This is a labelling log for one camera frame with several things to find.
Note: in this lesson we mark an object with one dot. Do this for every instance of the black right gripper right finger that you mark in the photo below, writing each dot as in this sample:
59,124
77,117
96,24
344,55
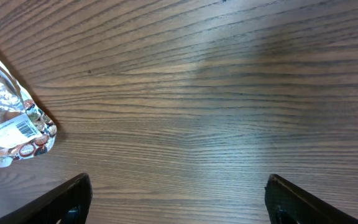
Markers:
288,203

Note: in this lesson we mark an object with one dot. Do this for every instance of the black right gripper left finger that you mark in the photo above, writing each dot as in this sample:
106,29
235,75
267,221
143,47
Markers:
68,203

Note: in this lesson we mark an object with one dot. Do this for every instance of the beige nut snack pouch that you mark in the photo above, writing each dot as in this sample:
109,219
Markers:
26,130

